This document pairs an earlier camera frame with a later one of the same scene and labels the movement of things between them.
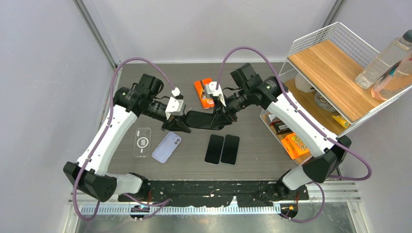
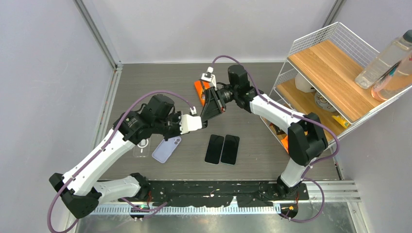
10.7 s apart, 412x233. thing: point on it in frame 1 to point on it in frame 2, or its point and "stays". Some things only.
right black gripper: [222, 118] to [215, 104]
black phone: [214, 149] stays
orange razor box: [206, 98] stays
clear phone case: [142, 141] stays
